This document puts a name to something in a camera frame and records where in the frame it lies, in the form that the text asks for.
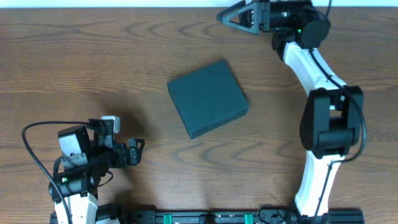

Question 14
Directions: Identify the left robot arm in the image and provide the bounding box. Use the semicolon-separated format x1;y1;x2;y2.
49;125;145;223

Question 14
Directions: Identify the black mounting rail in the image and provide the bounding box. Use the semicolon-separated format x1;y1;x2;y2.
49;208;365;224

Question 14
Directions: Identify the left black cable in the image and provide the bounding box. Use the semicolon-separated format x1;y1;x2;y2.
21;120;114;224

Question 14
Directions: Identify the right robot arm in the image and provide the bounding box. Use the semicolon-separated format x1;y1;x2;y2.
216;1;367;223

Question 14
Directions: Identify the dark green box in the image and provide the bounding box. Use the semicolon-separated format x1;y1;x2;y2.
167;60;249;139

